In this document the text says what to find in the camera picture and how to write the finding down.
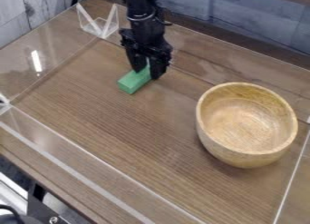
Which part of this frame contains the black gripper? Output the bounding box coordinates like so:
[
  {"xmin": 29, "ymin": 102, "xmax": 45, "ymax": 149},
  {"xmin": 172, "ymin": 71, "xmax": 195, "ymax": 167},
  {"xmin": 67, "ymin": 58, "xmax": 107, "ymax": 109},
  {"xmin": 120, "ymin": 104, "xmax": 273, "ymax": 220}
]
[{"xmin": 119, "ymin": 17, "xmax": 174, "ymax": 80}]

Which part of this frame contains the green rectangular block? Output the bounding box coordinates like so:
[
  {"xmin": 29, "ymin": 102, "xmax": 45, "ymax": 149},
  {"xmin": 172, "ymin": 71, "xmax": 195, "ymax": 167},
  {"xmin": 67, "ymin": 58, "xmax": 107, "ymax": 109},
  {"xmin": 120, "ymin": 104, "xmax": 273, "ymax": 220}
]
[{"xmin": 118, "ymin": 67, "xmax": 151, "ymax": 94}]

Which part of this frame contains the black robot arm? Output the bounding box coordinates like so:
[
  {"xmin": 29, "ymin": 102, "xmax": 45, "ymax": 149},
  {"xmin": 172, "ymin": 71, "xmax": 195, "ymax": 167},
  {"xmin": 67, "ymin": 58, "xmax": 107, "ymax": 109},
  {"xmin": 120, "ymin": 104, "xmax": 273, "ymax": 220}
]
[{"xmin": 119, "ymin": 0, "xmax": 174, "ymax": 80}]

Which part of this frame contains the wooden bowl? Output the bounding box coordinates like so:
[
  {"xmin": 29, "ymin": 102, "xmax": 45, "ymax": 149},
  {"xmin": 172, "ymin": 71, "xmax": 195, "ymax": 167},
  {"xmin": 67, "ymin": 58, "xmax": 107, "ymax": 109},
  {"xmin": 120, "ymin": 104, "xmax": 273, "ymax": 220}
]
[{"xmin": 195, "ymin": 83, "xmax": 299, "ymax": 169}]

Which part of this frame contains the clear acrylic corner bracket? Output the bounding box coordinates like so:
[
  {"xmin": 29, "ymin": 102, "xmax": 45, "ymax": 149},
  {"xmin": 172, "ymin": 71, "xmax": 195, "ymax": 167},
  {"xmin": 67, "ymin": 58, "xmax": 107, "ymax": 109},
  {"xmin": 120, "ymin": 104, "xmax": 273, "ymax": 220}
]
[{"xmin": 76, "ymin": 4, "xmax": 119, "ymax": 39}]

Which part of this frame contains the clear acrylic tray wall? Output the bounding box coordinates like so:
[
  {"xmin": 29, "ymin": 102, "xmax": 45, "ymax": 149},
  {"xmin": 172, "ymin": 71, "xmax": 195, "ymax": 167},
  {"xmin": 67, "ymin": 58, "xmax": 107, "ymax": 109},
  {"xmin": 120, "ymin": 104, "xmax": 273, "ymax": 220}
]
[{"xmin": 0, "ymin": 94, "xmax": 207, "ymax": 224}]

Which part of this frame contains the black table frame leg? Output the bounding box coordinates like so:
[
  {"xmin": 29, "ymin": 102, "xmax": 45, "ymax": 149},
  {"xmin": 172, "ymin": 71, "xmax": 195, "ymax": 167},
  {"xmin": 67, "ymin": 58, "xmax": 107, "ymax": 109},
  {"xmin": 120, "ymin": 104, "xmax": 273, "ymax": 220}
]
[{"xmin": 27, "ymin": 183, "xmax": 79, "ymax": 224}]

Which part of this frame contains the black cable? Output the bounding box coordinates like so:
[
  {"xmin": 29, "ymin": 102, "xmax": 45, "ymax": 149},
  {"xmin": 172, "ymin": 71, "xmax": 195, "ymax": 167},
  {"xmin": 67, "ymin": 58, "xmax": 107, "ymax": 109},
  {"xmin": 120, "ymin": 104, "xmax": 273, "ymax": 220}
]
[{"xmin": 0, "ymin": 204, "xmax": 25, "ymax": 224}]

